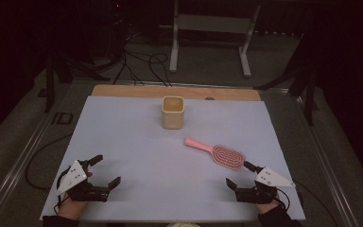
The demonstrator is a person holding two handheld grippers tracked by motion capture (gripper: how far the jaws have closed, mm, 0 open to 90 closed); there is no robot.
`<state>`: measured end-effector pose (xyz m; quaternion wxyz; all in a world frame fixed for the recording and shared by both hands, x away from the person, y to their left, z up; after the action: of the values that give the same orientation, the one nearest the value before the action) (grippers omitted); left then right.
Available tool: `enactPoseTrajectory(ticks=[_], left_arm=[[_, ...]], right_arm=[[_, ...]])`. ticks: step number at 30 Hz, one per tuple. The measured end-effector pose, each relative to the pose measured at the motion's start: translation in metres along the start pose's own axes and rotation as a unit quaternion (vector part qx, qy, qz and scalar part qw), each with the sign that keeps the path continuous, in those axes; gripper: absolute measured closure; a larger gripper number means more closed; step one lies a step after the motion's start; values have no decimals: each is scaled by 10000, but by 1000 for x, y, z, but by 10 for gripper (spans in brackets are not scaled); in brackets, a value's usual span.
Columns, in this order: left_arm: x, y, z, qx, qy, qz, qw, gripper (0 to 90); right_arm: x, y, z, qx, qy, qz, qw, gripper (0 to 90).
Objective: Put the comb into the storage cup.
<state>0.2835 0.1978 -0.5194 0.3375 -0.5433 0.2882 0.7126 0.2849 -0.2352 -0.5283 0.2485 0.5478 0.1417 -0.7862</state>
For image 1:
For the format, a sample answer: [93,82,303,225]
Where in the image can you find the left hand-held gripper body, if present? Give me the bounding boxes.
[56,160,112,202]

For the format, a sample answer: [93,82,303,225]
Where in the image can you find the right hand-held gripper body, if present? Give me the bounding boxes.
[234,166,296,203]

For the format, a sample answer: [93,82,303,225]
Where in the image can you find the pink hairbrush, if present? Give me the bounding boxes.
[183,137,246,171]

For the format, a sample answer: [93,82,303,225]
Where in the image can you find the beige square cup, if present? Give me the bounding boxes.
[161,96,185,131]

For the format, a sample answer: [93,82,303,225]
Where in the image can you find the person's right hand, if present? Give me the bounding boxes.
[254,200,281,216]

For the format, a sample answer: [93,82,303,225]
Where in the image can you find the person's left hand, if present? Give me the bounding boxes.
[58,196,88,220]

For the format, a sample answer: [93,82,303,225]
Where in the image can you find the black tripod stand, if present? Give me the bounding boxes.
[254,53,318,127]
[45,46,112,114]

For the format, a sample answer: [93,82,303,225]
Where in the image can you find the white metal stand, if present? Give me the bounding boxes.
[168,0,262,79]

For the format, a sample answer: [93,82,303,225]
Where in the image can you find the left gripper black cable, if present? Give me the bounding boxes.
[54,166,72,216]

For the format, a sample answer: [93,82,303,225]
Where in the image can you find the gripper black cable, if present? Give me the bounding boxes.
[54,166,72,216]
[277,179,341,227]

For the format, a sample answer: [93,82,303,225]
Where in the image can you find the black floor bracket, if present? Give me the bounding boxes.
[51,112,74,125]

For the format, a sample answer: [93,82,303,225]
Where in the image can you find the black floor cable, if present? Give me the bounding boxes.
[25,133,74,191]
[147,52,173,88]
[112,31,146,87]

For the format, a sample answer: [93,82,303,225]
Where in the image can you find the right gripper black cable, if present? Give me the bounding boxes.
[277,179,341,227]

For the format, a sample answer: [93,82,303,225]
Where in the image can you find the metal floor rail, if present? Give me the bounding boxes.
[0,110,55,227]
[291,94,360,227]

